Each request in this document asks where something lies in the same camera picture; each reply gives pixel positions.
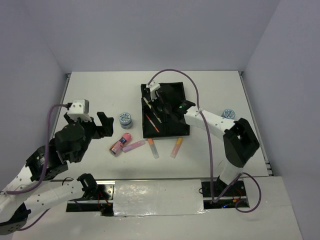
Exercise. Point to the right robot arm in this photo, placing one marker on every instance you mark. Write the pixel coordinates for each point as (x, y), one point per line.
(238, 137)

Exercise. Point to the pink-capped marker bottle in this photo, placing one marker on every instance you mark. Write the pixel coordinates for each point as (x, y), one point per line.
(117, 146)

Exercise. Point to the orange-capped clear highlighter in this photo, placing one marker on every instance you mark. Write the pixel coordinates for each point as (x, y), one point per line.
(153, 148)

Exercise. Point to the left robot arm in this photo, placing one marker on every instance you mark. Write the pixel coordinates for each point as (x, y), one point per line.
(18, 200)

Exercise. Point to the blue-lidded jar left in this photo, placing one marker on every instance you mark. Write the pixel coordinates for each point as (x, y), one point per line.
(125, 120)

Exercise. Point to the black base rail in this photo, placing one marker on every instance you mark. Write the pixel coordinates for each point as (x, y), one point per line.
(103, 202)

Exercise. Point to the blue-lidded jar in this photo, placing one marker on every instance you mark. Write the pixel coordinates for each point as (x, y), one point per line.
(125, 120)
(228, 114)

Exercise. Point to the yellow thin pen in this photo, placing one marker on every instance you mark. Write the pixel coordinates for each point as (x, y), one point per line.
(152, 110)

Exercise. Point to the silver tape sheet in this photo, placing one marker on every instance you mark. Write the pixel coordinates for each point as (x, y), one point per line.
(157, 198)

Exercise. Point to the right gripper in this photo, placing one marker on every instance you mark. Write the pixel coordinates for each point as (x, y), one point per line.
(158, 96)

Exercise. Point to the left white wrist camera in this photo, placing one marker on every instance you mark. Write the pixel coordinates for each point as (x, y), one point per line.
(79, 109)

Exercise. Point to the black four-compartment organizer tray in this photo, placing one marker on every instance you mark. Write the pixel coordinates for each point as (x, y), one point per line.
(168, 127)

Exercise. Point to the blue-lidded jar right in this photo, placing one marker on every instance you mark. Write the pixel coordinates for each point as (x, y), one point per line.
(228, 114)

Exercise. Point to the orange-red thin pen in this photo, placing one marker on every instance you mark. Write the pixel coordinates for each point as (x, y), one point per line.
(152, 123)

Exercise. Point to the purple highlighter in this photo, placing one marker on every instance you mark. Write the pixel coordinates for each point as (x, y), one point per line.
(133, 146)

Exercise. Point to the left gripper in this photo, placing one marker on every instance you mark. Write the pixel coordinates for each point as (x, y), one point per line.
(107, 124)

